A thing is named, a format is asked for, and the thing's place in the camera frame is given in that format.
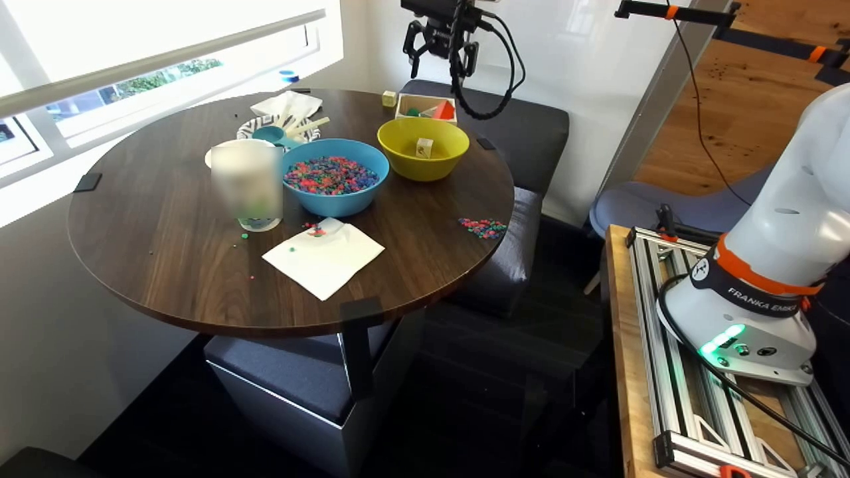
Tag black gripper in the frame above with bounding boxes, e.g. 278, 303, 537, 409
401, 0, 486, 87

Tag light wooden box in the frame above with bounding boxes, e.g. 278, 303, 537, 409
393, 91, 463, 128

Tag yellow bowl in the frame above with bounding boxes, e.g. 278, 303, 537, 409
375, 115, 472, 185

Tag dark grey sofa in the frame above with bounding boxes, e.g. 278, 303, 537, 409
398, 78, 571, 323

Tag colourful beads heap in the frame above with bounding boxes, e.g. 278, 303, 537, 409
285, 153, 382, 196

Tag folded white napkin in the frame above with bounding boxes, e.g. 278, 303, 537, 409
248, 87, 325, 128

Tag scattered colourful beads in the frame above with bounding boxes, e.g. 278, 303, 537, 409
458, 216, 510, 245

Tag blue bowl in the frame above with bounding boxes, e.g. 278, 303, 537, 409
274, 135, 393, 221

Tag blue spoon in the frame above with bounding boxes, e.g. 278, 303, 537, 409
251, 115, 332, 152

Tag small patterned bowl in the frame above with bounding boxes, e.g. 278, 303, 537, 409
233, 116, 302, 148

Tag patterned paper cup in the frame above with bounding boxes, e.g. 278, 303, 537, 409
203, 135, 285, 236

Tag flat white napkin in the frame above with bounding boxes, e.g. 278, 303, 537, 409
260, 216, 387, 306

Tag blue chair seat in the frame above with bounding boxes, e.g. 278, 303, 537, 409
588, 164, 775, 245

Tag black table leg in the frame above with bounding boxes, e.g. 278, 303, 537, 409
341, 318, 381, 403

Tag grey drawer cabinet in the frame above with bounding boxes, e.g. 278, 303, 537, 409
203, 313, 431, 478

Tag black table edge tab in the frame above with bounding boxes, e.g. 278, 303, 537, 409
73, 168, 107, 196

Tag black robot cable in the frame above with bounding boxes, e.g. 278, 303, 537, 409
450, 5, 531, 123

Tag white window blind rail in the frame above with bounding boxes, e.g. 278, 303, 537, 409
0, 5, 330, 123

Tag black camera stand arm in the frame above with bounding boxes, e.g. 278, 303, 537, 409
614, 0, 850, 87

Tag aluminium profile frame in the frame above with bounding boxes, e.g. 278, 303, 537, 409
625, 222, 850, 478

